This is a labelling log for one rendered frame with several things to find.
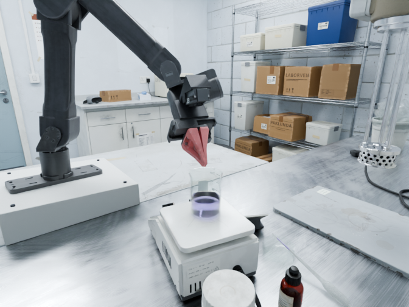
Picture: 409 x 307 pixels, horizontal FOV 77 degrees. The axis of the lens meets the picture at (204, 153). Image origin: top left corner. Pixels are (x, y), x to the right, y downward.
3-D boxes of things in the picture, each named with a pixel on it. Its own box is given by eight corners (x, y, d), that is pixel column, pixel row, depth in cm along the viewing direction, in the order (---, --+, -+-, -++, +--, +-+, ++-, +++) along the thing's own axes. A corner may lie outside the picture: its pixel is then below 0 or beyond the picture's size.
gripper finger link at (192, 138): (231, 153, 52) (215, 117, 56) (198, 158, 49) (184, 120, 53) (220, 170, 57) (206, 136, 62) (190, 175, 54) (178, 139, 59)
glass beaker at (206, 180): (182, 212, 43) (181, 167, 41) (207, 203, 46) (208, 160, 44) (205, 229, 38) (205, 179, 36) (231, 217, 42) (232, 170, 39)
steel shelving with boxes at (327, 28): (226, 170, 334) (231, 5, 277) (248, 163, 358) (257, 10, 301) (337, 217, 225) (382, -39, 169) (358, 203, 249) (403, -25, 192)
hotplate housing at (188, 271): (148, 229, 53) (145, 194, 51) (206, 215, 58) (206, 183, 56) (185, 319, 34) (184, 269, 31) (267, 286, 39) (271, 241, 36)
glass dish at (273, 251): (276, 241, 49) (277, 231, 49) (300, 257, 45) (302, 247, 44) (255, 252, 46) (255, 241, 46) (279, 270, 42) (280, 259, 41)
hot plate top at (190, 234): (158, 212, 44) (157, 208, 44) (220, 198, 49) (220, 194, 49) (182, 256, 34) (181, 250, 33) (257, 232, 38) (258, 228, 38)
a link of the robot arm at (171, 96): (203, 112, 62) (195, 92, 65) (199, 98, 57) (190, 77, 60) (176, 123, 62) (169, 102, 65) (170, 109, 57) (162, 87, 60)
